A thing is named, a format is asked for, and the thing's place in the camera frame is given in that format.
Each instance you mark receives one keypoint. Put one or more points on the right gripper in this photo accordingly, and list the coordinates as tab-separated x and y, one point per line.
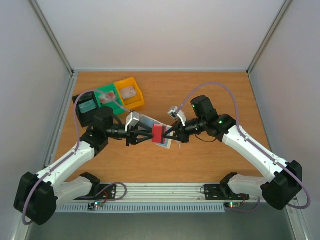
181	132

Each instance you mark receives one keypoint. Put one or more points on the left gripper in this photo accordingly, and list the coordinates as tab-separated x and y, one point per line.
131	136

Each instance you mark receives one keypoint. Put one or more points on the beige card holder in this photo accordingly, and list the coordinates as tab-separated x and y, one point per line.
149	122

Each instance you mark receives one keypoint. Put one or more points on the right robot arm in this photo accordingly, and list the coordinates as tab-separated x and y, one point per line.
280	181

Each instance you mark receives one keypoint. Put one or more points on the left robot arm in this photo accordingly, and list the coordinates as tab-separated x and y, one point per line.
39	194

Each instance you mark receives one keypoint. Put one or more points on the card in yellow bin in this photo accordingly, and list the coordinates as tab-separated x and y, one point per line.
128	92

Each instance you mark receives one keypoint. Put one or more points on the red card in green bin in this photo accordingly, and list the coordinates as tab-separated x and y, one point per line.
105	98

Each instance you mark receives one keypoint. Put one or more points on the teal card in black bin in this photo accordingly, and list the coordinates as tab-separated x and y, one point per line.
87	106

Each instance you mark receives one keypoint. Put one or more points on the yellow plastic bin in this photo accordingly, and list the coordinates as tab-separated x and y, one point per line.
135	102

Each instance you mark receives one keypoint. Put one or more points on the green plastic bin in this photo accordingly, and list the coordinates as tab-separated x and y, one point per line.
117	110

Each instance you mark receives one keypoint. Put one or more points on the black plastic bin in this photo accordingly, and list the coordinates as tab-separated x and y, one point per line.
86	119

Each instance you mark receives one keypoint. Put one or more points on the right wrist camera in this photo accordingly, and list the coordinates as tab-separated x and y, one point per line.
177	114

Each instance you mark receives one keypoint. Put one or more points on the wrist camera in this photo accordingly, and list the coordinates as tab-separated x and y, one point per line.
132	120
177	114

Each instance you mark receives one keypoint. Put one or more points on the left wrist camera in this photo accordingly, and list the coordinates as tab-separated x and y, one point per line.
132	120

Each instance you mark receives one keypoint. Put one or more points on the aluminium front rail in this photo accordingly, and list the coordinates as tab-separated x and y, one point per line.
132	192

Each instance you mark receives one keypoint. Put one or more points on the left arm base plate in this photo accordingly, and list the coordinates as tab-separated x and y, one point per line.
100	192

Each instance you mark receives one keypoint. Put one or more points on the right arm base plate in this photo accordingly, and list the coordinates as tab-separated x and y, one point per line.
212	192

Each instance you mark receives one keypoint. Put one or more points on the grey slotted cable duct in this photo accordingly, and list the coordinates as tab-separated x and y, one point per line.
142	208

